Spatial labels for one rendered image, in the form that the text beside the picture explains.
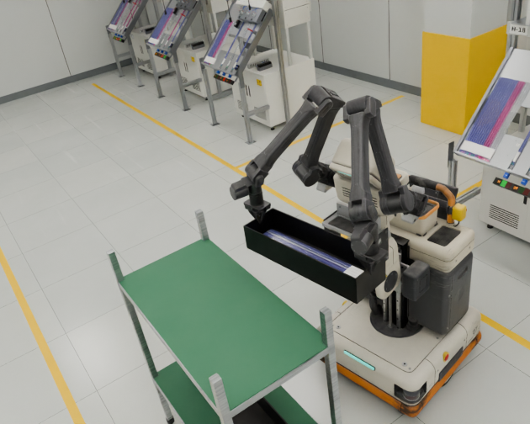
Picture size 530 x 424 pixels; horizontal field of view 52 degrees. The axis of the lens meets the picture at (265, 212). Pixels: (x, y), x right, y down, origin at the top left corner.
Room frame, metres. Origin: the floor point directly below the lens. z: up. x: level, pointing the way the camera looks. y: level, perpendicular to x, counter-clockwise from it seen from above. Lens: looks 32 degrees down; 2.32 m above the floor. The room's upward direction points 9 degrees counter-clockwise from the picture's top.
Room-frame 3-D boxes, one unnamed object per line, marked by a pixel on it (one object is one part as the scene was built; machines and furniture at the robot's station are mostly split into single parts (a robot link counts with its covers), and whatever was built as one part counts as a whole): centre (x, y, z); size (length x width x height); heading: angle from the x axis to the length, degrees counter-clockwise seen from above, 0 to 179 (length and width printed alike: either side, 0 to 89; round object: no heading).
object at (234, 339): (1.58, 0.26, 0.55); 0.91 x 0.46 x 1.10; 30
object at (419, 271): (1.89, -0.51, 0.68); 0.28 x 0.27 x 0.25; 40
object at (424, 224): (2.12, -0.68, 0.87); 0.23 x 0.15 x 0.11; 40
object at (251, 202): (1.90, 0.03, 1.21); 0.10 x 0.07 x 0.07; 40
